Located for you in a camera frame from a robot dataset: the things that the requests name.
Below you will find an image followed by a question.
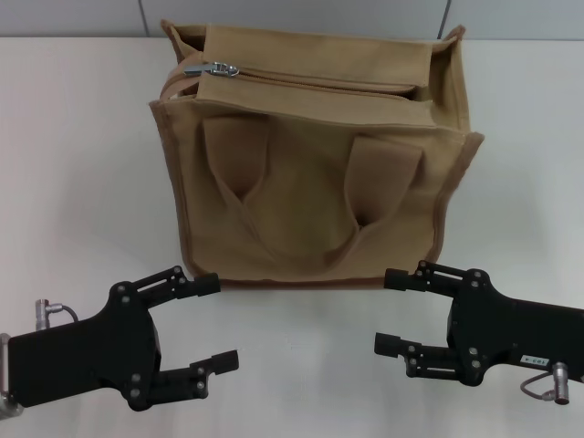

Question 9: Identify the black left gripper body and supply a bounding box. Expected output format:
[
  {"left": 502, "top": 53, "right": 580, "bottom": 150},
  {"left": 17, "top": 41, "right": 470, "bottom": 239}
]
[{"left": 7, "top": 281, "right": 162, "bottom": 412}]

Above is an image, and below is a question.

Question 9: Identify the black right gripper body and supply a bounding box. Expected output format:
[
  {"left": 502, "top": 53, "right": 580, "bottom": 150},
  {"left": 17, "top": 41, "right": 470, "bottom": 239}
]
[{"left": 446, "top": 268, "right": 584, "bottom": 389}]

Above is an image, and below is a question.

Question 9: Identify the khaki canvas food bag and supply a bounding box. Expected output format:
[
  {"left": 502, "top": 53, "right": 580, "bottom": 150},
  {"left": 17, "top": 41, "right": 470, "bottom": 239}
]
[{"left": 149, "top": 18, "right": 485, "bottom": 292}]

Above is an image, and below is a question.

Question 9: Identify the silver metal zipper pull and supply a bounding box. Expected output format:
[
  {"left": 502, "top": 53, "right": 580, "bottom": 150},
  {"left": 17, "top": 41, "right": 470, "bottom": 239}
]
[{"left": 182, "top": 61, "right": 240, "bottom": 79}]

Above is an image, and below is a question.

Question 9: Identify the left gripper cable with connector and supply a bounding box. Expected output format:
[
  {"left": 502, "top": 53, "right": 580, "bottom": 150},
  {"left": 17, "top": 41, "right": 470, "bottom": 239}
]
[{"left": 34, "top": 297, "right": 93, "bottom": 330}]

